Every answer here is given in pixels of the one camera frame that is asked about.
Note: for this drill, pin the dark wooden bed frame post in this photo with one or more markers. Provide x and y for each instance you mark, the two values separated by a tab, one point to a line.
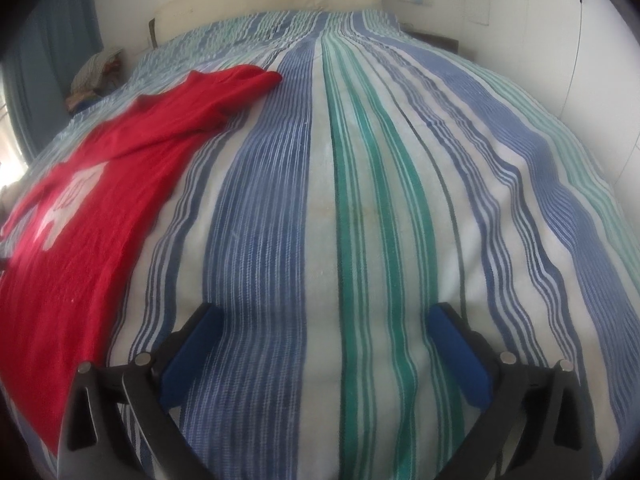
153	32

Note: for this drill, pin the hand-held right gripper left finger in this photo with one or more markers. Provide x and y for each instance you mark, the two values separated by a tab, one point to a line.
192	360

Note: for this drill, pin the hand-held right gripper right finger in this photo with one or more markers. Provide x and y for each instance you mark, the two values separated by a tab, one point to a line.
462	355

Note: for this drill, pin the red sweater with white rabbit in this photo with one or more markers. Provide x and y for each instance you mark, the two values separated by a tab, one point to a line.
100	220

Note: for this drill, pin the blue curtain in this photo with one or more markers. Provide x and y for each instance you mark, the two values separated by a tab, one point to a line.
45	60

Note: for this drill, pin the pile of mixed clothes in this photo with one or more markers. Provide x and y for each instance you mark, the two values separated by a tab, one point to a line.
95	75

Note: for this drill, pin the striped blue green bed cover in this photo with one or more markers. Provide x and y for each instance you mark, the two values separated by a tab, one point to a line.
350	185

